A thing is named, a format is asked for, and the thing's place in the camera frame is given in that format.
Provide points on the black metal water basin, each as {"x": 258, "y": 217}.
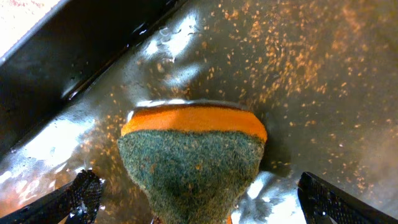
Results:
{"x": 321, "y": 76}

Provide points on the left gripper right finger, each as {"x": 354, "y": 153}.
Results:
{"x": 322, "y": 202}

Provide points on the green orange sponge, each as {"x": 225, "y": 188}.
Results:
{"x": 192, "y": 162}

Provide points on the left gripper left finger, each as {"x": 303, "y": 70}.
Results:
{"x": 75, "y": 202}

